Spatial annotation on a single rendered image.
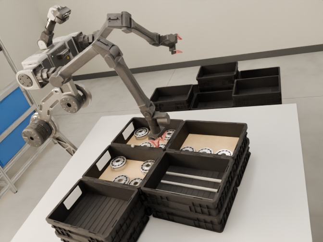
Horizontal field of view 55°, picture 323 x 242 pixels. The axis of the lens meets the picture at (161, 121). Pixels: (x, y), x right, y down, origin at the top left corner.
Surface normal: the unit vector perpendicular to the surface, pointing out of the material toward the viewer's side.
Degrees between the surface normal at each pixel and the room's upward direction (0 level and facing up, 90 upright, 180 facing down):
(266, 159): 0
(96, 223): 0
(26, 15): 90
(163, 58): 90
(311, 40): 90
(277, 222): 0
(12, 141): 90
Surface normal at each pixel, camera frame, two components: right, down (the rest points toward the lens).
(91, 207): -0.25, -0.81
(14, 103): 0.93, -0.05
